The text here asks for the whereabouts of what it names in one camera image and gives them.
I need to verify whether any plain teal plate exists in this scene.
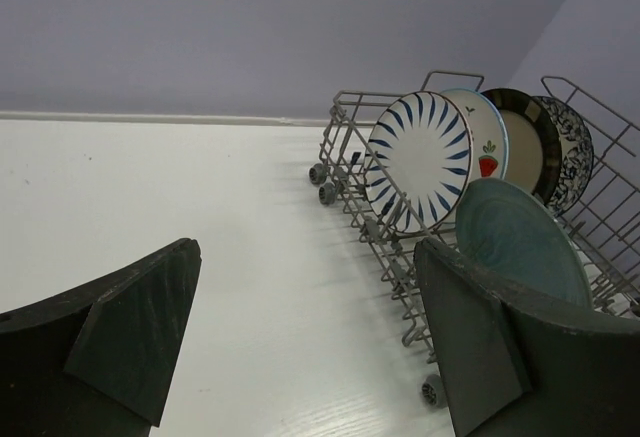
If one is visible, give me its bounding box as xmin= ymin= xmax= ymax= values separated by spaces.
xmin=455 ymin=178 xmax=594 ymax=309

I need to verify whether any blue striped white plate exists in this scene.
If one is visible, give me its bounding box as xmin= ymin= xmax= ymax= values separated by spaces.
xmin=364 ymin=91 xmax=473 ymax=234

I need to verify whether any dark brown rimmed plate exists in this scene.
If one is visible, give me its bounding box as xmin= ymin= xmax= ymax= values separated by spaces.
xmin=482 ymin=88 xmax=562 ymax=204

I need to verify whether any blue floral plate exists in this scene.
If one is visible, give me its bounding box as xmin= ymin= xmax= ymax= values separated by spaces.
xmin=537 ymin=96 xmax=595 ymax=216

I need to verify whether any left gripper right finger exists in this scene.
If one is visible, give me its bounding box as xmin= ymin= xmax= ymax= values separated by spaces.
xmin=414 ymin=238 xmax=639 ymax=436

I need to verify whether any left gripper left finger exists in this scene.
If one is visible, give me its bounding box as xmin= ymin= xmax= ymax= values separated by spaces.
xmin=1 ymin=238 xmax=202 ymax=436

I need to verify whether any watermelon pattern plate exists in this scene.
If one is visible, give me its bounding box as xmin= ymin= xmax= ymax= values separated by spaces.
xmin=441 ymin=88 xmax=509 ymax=180

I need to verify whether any grey wire dish rack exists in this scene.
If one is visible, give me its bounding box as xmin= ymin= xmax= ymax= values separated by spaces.
xmin=308 ymin=70 xmax=640 ymax=412

